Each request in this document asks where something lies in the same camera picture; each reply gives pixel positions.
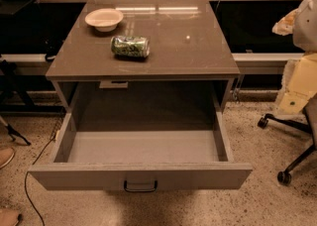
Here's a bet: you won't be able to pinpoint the black drawer handle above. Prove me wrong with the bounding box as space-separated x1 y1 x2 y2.
123 180 158 193

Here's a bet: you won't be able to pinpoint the black office chair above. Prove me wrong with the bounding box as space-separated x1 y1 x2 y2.
257 93 317 186

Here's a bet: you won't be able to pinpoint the brown shoe upper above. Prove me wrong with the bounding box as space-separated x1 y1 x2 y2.
0 148 15 169

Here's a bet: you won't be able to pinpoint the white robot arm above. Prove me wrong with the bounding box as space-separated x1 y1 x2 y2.
272 0 317 53

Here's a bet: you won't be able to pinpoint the grey drawer cabinet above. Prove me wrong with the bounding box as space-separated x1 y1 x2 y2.
47 0 239 111

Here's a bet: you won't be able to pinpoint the black floor cable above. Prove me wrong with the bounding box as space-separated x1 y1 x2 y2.
23 137 57 226

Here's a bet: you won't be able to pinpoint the brown shoe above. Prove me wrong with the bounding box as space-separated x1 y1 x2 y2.
0 148 15 169
0 208 21 226

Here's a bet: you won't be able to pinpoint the white bowl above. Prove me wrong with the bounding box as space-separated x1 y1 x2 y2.
85 8 124 32

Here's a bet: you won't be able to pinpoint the brown shoe lower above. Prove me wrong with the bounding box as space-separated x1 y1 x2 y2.
0 208 21 226

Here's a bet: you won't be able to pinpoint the green soda can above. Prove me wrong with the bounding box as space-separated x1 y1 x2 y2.
110 36 150 58

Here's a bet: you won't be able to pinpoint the black stand legs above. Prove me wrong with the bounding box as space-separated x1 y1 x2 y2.
0 59 63 147

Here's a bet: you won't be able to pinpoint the open grey top drawer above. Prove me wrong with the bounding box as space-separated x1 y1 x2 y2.
28 80 254 192

